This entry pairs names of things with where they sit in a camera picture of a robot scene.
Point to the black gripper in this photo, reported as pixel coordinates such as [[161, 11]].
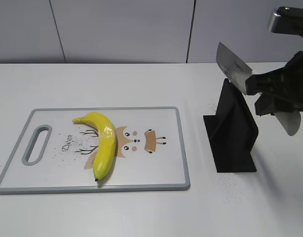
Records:
[[273, 83]]

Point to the white-handled kitchen knife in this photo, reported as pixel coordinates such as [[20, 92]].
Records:
[[237, 71]]

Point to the yellow plastic banana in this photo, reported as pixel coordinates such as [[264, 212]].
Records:
[[107, 142]]

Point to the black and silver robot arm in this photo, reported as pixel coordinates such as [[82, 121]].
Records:
[[289, 21]]

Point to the black knife stand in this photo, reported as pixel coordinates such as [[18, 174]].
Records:
[[232, 132]]

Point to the white grey-rimmed cutting board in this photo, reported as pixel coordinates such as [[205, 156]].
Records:
[[55, 155]]

